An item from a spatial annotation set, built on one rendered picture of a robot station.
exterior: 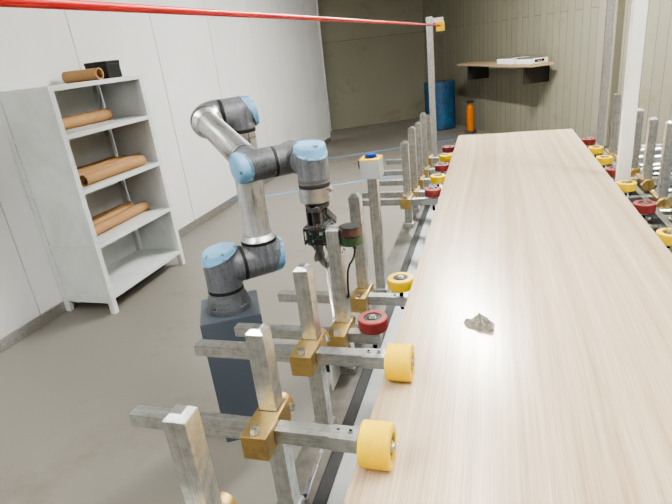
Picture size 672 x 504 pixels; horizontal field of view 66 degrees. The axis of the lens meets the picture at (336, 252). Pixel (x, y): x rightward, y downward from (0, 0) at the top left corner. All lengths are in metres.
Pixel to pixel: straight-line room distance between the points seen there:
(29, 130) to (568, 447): 3.51
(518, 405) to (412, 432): 0.22
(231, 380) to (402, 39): 9.61
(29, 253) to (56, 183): 0.54
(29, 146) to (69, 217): 0.50
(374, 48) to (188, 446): 10.56
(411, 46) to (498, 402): 10.47
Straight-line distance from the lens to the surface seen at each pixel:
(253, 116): 2.04
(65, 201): 3.86
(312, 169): 1.42
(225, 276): 2.15
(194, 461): 0.77
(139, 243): 4.80
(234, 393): 2.36
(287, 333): 1.49
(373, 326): 1.37
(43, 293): 4.17
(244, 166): 1.47
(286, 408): 1.03
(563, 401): 1.13
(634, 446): 1.07
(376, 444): 0.92
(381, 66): 11.12
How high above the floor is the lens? 1.59
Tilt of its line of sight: 22 degrees down
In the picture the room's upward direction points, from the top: 7 degrees counter-clockwise
